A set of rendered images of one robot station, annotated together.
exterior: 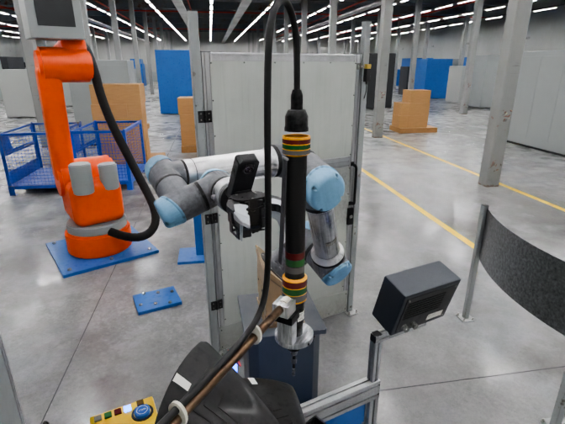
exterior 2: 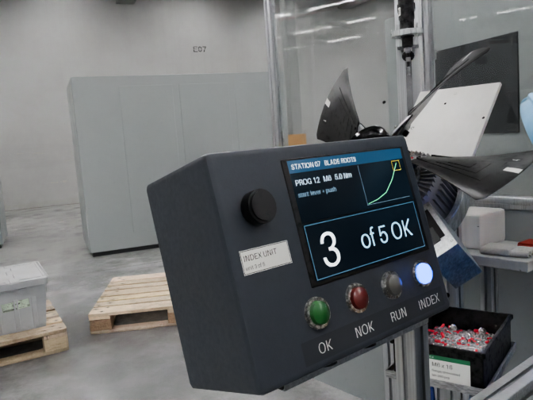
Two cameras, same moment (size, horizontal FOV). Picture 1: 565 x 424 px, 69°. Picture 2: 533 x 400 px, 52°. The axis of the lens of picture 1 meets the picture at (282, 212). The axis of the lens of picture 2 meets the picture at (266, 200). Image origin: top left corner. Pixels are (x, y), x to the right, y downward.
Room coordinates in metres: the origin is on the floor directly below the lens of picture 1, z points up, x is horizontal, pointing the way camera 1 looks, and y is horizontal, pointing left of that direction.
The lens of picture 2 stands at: (1.77, -0.62, 1.27)
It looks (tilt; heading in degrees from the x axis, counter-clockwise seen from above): 7 degrees down; 168
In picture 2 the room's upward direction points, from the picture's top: 4 degrees counter-clockwise
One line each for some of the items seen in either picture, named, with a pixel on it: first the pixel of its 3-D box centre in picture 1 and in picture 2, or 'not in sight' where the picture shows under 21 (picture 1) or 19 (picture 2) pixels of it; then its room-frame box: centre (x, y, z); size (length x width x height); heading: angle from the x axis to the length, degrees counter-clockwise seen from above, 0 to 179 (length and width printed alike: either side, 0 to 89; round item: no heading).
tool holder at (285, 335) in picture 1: (292, 317); (406, 14); (0.61, -0.02, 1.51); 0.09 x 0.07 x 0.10; 152
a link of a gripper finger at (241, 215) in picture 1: (242, 226); not in sight; (0.70, 0.07, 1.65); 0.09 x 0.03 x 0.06; 5
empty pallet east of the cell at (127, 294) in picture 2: not in sight; (181, 294); (-2.41, -0.44, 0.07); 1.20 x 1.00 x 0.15; 83
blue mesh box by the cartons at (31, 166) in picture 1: (47, 156); not in sight; (6.79, 3.96, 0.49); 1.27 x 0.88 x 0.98; 9
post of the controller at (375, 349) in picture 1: (374, 357); (412, 376); (1.19, -0.33, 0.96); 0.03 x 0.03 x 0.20; 27
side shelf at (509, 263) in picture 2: not in sight; (488, 251); (0.27, 0.41, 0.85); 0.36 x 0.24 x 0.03; 27
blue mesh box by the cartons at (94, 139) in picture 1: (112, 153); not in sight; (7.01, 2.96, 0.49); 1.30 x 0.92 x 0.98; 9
